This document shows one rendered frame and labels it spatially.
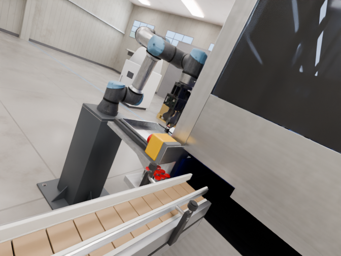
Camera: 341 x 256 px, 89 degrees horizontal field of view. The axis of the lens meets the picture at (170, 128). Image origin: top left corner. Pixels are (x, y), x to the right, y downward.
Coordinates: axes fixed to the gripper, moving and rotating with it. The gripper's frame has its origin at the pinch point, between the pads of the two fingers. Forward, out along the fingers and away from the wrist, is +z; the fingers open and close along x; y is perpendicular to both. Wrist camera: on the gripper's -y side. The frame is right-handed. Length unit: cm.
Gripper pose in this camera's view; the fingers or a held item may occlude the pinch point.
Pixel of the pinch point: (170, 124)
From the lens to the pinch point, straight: 85.1
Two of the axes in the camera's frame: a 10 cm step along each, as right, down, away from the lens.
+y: -6.2, -0.6, -7.8
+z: -4.1, 8.8, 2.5
